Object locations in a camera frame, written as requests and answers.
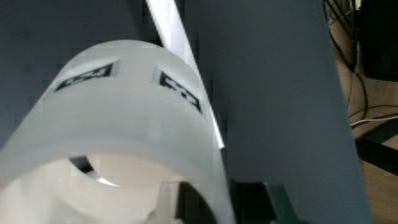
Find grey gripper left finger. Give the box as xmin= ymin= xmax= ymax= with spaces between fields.
xmin=155 ymin=181 xmax=210 ymax=224

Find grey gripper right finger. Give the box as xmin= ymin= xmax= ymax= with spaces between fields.
xmin=229 ymin=181 xmax=309 ymax=224

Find white lamp shade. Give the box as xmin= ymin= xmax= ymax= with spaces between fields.
xmin=0 ymin=40 xmax=235 ymax=224

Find black table leg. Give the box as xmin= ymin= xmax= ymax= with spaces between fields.
xmin=355 ymin=120 xmax=398 ymax=176

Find white L-shaped fence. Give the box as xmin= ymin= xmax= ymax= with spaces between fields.
xmin=146 ymin=0 xmax=226 ymax=149

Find black floor cables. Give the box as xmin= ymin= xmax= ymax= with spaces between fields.
xmin=324 ymin=0 xmax=398 ymax=128

